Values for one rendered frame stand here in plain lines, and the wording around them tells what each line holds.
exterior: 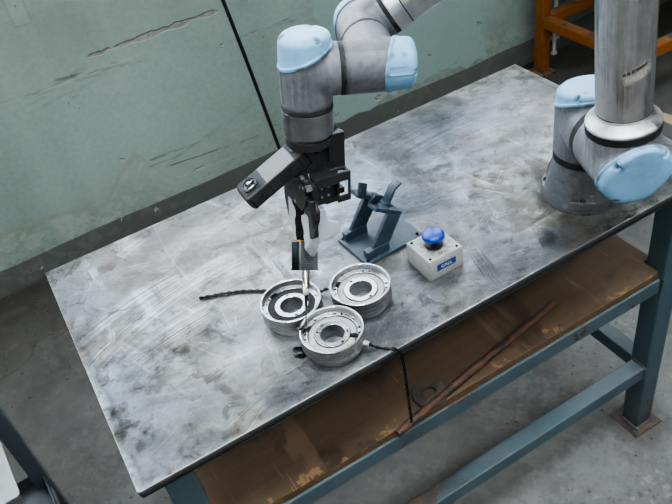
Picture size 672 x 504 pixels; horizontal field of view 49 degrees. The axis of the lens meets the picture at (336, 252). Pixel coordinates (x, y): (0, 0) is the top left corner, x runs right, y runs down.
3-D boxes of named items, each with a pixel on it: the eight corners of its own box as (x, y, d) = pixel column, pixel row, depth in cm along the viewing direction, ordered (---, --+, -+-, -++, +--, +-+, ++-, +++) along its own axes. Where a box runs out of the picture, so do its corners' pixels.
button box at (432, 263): (431, 283, 129) (429, 262, 126) (408, 262, 134) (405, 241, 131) (468, 263, 131) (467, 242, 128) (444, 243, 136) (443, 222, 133)
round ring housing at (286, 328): (252, 324, 127) (247, 307, 125) (292, 287, 133) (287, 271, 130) (297, 348, 122) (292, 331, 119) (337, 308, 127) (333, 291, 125)
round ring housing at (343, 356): (293, 364, 119) (288, 347, 116) (316, 318, 126) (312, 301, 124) (354, 375, 115) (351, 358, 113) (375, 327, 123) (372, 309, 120)
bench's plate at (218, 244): (141, 501, 106) (137, 493, 105) (48, 280, 149) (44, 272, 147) (723, 174, 142) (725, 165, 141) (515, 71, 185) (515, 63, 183)
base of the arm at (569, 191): (582, 159, 149) (586, 116, 143) (642, 192, 139) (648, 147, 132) (524, 188, 145) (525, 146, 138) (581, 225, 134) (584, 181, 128)
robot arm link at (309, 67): (340, 40, 98) (276, 45, 97) (342, 115, 104) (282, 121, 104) (332, 19, 104) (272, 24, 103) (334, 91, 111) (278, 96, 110)
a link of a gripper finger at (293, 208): (328, 237, 125) (329, 195, 119) (297, 248, 123) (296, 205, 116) (319, 226, 127) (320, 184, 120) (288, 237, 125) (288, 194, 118)
